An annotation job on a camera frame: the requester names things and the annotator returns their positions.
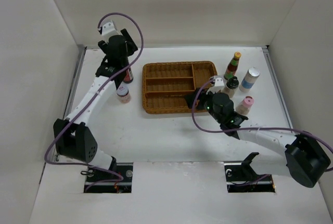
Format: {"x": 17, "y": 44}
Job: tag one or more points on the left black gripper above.
{"x": 131, "y": 48}

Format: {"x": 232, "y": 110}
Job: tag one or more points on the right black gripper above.
{"x": 188, "y": 98}

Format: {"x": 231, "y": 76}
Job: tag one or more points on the dark soy sauce bottle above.
{"x": 127, "y": 75}

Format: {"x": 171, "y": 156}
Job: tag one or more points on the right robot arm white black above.
{"x": 303, "y": 153}

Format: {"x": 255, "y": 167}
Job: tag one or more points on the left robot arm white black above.
{"x": 73, "y": 136}

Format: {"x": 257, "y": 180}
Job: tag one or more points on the brown wicker divided basket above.
{"x": 165, "y": 84}

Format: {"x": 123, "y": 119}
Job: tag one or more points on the black cap pepper shaker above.
{"x": 231, "y": 86}

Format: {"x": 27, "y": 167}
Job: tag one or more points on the red green sauce bottle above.
{"x": 232, "y": 66}

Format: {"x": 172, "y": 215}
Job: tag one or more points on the small jar white lid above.
{"x": 123, "y": 93}

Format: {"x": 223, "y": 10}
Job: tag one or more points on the pink cap spice shaker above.
{"x": 244, "y": 107}

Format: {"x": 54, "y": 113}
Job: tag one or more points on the white blue cylindrical shaker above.
{"x": 249, "y": 79}

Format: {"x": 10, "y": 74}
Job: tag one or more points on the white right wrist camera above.
{"x": 217, "y": 84}

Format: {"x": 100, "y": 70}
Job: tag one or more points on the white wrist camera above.
{"x": 217, "y": 84}
{"x": 108, "y": 29}

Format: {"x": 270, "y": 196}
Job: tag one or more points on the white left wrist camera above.
{"x": 108, "y": 29}

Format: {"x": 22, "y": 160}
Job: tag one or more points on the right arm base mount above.
{"x": 241, "y": 178}

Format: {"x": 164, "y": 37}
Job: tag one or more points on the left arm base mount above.
{"x": 97, "y": 181}

